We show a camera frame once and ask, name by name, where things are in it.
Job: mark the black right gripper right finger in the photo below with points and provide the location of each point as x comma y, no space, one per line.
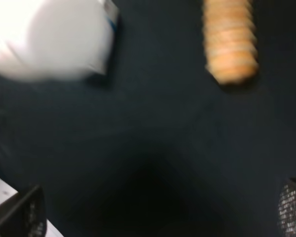
287,209

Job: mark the white milk carton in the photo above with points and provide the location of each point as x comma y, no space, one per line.
106,17

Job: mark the white milk bottle green label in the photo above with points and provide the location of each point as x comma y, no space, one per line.
46,39

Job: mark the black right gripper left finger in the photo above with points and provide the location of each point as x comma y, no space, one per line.
23,214

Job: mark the black tablecloth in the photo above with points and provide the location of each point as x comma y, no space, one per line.
157,148

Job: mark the golden braided bread loaf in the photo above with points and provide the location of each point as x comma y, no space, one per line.
229,40

